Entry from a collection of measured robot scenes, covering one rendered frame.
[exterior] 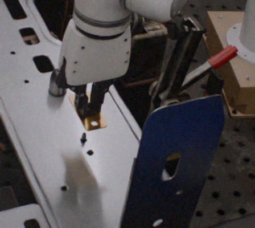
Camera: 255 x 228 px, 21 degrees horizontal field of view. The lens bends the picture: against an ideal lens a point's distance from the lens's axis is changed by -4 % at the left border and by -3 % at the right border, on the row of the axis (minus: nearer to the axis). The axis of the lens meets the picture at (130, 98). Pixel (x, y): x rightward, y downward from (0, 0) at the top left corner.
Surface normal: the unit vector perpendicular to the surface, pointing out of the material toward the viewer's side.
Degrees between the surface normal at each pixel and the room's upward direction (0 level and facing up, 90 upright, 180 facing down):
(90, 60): 91
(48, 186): 0
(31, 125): 0
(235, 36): 4
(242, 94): 90
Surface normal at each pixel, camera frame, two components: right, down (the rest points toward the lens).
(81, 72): 0.33, 0.70
